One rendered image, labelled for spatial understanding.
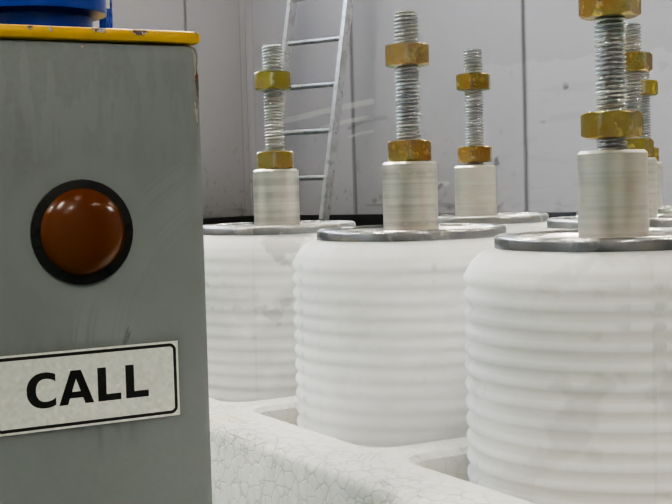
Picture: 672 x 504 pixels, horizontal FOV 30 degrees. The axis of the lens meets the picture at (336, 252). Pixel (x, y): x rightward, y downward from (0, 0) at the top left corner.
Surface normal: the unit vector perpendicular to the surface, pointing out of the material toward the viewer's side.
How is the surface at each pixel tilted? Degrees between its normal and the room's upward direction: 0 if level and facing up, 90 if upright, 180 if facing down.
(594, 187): 90
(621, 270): 57
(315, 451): 0
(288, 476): 90
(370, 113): 90
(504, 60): 90
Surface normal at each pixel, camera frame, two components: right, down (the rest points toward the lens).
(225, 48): 0.82, 0.00
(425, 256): 0.04, -0.50
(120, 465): 0.50, 0.04
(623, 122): -0.06, 0.05
